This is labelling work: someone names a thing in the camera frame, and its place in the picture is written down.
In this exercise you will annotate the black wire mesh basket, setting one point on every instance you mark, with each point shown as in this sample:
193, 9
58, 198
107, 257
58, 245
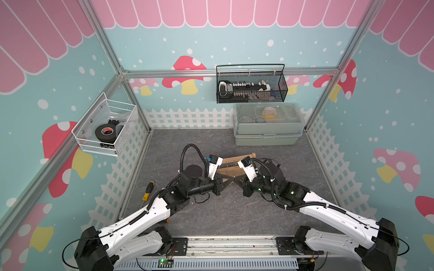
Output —
272, 74

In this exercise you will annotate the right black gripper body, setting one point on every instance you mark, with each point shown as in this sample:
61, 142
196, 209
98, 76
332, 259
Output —
257, 186

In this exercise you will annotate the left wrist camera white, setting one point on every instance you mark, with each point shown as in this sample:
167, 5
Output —
214, 162

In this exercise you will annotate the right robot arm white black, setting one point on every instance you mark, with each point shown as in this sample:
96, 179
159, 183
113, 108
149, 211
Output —
373, 243

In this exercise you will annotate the green plastic storage box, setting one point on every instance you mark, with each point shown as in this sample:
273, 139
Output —
251, 129

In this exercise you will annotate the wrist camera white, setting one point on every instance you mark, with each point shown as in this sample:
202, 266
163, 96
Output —
214, 162
248, 167

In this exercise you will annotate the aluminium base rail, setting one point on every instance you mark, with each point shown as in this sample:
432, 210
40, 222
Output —
240, 253

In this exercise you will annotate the yellow black screwdriver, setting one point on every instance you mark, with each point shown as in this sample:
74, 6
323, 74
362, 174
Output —
148, 191

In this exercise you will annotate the green circuit board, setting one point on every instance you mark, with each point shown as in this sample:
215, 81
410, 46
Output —
165, 263

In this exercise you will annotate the yellow item in box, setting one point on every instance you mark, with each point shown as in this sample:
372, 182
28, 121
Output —
270, 113

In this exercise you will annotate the black tape roll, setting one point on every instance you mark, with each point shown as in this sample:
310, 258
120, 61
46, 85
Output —
106, 133

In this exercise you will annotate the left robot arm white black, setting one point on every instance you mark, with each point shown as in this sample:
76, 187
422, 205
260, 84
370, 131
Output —
105, 249

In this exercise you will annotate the white wire basket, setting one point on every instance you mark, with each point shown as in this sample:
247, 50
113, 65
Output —
105, 111

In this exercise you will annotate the white black device in basket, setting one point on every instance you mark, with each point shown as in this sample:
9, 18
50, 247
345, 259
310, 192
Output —
249, 90

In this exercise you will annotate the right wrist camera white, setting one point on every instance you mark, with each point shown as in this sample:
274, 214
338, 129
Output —
248, 167

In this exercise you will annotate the wooden jewelry display stand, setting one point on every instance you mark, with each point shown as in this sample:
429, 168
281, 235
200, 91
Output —
230, 166

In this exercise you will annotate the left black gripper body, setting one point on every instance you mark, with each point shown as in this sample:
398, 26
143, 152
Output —
206, 186

